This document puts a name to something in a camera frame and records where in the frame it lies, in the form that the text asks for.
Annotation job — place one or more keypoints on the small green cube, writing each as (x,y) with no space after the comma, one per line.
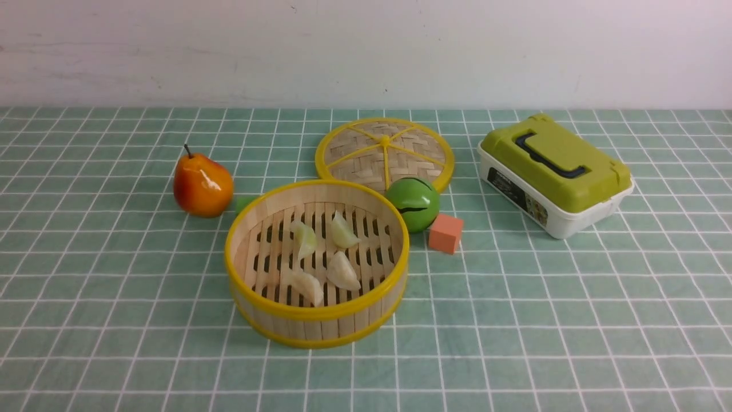
(242,202)

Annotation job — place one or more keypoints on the pale dumpling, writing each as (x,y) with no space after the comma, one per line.
(342,232)

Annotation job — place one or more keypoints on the white dumpling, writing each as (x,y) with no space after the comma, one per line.
(305,284)
(341,273)

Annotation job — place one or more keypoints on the green lidded white plastic box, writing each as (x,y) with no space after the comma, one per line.
(561,181)

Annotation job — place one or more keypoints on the woven bamboo steamer lid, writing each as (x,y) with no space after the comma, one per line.
(376,152)

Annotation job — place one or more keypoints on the green round toy ball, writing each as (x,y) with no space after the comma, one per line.
(417,201)

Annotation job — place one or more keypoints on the red yellow toy pear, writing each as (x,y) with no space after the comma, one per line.
(201,187)

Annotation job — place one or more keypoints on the orange foam cube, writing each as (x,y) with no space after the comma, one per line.
(445,233)

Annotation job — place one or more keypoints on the bamboo steamer tray yellow rim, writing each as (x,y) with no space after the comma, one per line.
(259,249)

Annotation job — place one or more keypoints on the greenish dumpling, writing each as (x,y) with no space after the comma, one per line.
(305,238)

